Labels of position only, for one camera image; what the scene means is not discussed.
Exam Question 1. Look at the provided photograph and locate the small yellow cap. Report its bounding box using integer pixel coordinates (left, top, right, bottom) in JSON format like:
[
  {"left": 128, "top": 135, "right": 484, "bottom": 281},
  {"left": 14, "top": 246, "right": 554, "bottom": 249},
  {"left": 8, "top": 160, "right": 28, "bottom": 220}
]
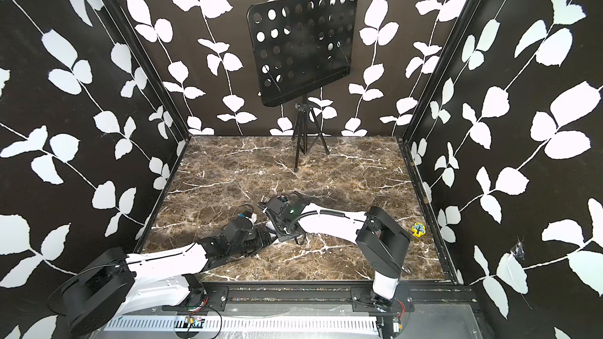
[{"left": 411, "top": 222, "right": 426, "bottom": 238}]

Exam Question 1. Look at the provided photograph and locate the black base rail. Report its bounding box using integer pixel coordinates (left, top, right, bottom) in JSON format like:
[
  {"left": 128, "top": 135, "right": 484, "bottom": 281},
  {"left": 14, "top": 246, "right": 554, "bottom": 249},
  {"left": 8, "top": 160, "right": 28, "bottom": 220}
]
[{"left": 162, "top": 282, "right": 477, "bottom": 314}]

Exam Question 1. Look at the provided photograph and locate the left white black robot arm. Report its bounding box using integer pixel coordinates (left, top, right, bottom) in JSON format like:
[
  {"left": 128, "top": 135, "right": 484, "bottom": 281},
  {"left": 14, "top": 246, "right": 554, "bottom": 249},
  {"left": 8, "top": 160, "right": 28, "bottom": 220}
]
[{"left": 56, "top": 215, "right": 276, "bottom": 337}]

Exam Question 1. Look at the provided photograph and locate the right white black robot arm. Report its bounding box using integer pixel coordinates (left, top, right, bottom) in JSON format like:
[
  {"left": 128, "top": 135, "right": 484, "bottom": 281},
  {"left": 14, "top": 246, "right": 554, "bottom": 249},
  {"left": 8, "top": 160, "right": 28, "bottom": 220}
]
[{"left": 258, "top": 193, "right": 411, "bottom": 302}]

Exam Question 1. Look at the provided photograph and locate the black perforated music stand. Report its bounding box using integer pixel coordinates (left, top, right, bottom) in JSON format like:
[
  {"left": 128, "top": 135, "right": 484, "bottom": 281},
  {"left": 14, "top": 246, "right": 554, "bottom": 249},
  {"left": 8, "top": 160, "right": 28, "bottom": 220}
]
[{"left": 247, "top": 0, "right": 358, "bottom": 156}]

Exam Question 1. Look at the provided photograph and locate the white slotted cable duct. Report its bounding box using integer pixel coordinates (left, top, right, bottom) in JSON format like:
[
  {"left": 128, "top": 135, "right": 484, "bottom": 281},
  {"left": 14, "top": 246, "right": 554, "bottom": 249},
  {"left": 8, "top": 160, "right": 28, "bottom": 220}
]
[{"left": 104, "top": 315, "right": 378, "bottom": 335}]

